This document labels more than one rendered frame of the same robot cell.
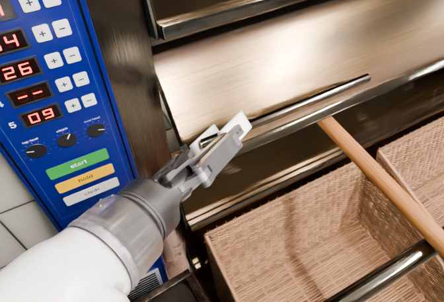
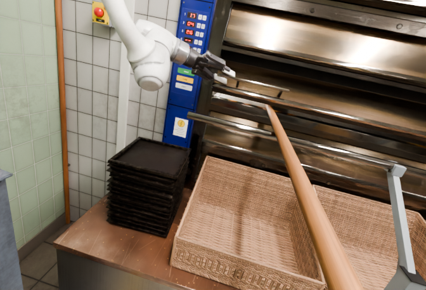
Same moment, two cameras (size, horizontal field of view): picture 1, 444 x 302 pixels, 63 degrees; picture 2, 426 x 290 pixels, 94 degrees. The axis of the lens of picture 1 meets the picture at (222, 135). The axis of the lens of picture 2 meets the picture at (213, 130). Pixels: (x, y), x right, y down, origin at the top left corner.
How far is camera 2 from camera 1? 0.76 m
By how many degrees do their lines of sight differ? 40
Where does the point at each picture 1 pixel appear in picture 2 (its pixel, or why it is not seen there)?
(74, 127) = not seen: hidden behind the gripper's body
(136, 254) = (180, 45)
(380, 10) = (311, 85)
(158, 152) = (208, 92)
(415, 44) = (324, 103)
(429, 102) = (352, 173)
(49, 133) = not seen: hidden behind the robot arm
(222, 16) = (241, 42)
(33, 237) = (160, 99)
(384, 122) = (317, 164)
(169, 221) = (192, 54)
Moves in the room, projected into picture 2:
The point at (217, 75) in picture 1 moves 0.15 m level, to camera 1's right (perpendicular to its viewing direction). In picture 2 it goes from (237, 71) to (264, 78)
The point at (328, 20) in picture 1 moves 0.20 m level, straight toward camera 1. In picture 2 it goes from (286, 78) to (259, 72)
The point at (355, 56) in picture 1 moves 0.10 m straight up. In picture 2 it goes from (291, 92) to (299, 70)
